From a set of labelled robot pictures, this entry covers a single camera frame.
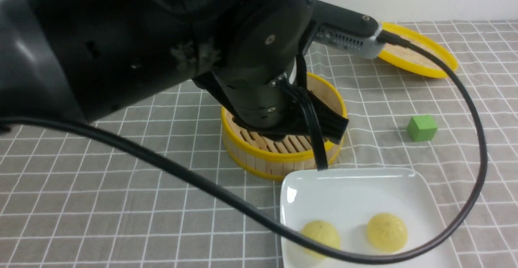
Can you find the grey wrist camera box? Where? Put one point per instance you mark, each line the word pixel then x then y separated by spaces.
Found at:
pixel 344 30

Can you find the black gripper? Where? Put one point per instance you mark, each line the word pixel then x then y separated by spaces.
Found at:
pixel 275 108

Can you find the white square plate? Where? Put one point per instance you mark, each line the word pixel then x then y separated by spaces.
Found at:
pixel 348 197

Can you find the yellow steamed bun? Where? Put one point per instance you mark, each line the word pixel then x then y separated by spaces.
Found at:
pixel 322 232
pixel 386 232

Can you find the bamboo steamer lid yellow rim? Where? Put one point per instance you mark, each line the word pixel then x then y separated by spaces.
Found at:
pixel 411 61

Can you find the green cube block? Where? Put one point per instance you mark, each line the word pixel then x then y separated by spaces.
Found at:
pixel 422 128

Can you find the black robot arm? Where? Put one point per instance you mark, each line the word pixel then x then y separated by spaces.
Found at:
pixel 83 60

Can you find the grey checked tablecloth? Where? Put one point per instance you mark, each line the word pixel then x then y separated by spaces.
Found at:
pixel 68 202

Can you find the bamboo steamer basket yellow rim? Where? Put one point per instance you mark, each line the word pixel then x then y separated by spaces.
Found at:
pixel 273 160

